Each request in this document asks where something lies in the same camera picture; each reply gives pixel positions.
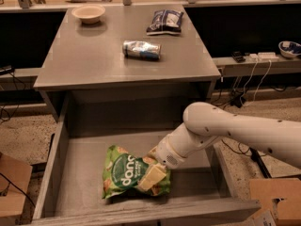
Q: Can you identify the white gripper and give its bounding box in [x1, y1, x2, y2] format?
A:
[137, 135, 188, 191]

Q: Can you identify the green rice chip bag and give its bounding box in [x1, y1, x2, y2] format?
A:
[102, 145, 171, 199]

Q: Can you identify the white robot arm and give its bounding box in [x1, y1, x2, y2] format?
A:
[138, 102, 301, 191]

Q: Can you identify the grey open top drawer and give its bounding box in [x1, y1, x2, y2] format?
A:
[33, 91, 260, 226]

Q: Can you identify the grey counter cabinet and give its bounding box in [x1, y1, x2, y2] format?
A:
[33, 4, 222, 123]

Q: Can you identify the dark blue snack bag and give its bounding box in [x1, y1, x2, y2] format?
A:
[146, 9, 183, 35]

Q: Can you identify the black rod on floor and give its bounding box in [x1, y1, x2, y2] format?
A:
[250, 149, 271, 178]

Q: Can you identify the black power adapter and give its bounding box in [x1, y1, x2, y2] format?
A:
[230, 94, 246, 108]

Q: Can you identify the blue silver drink can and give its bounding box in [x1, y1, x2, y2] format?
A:
[122, 40, 161, 60]

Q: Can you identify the cardboard box at right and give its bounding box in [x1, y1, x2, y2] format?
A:
[249, 178, 301, 226]

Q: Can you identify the cardboard box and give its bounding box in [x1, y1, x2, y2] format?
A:
[249, 178, 301, 226]
[0, 153, 32, 226]

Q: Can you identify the black device on ledge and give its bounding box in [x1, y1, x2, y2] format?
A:
[231, 51, 246, 63]

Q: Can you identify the cardboard box at left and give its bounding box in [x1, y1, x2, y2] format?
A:
[0, 153, 32, 226]

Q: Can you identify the white power strip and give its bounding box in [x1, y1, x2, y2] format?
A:
[249, 52, 278, 60]

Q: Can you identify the beige paper bowl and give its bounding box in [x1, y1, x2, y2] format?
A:
[71, 5, 105, 24]

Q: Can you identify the blue white patterned bowl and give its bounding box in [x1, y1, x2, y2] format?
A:
[278, 40, 301, 58]

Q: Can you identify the black device at left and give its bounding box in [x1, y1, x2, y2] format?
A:
[0, 65, 15, 75]

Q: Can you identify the black floor cable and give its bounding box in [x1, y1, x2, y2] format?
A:
[220, 138, 267, 158]

